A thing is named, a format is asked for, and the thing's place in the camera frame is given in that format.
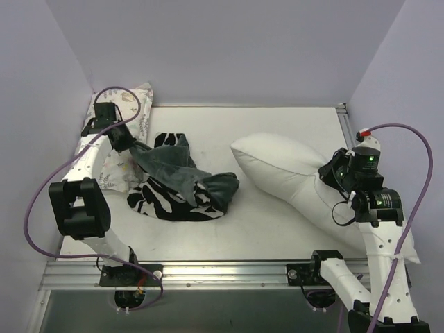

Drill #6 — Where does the white pillow insert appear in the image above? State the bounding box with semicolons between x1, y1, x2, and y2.
230;133;421;265

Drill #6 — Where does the zebra and grey pillowcase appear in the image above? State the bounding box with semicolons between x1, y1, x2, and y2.
127;133;239;222

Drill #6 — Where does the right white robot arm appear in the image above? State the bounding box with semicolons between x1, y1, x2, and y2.
307;146;430;332

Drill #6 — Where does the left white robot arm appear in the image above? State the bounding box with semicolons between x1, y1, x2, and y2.
49;102;140;285

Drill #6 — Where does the floral deer print pillow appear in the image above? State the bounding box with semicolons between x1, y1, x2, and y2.
84;83;153;193

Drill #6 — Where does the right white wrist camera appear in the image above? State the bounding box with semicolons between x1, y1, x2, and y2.
356;128;381;151

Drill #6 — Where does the right side aluminium rail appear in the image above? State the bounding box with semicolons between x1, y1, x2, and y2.
336;103;356;148

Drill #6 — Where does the aluminium rail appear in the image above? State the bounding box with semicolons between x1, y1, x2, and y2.
40;259;370;291
336;103;356;148

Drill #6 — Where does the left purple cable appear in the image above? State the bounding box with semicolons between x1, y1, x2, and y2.
23;86;164;310

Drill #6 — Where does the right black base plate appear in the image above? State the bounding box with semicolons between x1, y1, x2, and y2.
286;264;317;287

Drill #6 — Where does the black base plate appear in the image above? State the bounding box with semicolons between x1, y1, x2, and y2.
99;264;163;287
286;264;317;287

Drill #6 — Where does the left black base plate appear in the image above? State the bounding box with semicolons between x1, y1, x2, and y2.
99;264;163;287

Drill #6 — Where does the front aluminium rail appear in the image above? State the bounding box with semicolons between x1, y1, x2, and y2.
40;259;370;291

